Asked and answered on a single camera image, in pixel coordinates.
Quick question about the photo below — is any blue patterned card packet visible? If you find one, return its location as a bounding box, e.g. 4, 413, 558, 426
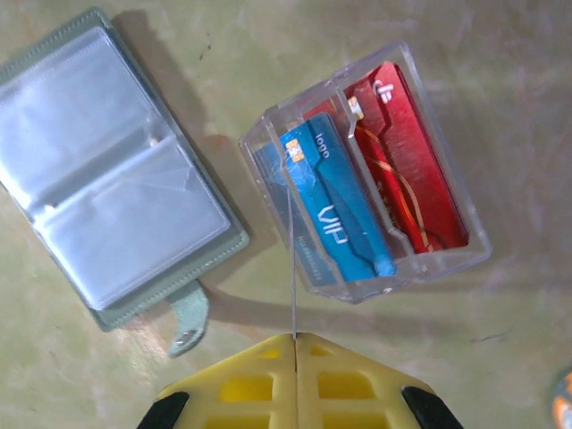
239, 38, 492, 306
254, 111, 399, 287

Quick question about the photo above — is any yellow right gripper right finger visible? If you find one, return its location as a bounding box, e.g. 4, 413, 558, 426
295, 333, 464, 429

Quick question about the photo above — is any red credit card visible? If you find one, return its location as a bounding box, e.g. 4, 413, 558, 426
281, 133, 299, 337
303, 62, 470, 256

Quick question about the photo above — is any orange capped clear bottle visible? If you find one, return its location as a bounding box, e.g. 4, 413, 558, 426
550, 366, 572, 429

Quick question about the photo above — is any grey-green card holder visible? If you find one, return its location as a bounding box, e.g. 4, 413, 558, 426
0, 6, 251, 361

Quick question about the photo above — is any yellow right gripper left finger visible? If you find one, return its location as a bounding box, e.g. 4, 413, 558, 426
138, 333, 297, 429

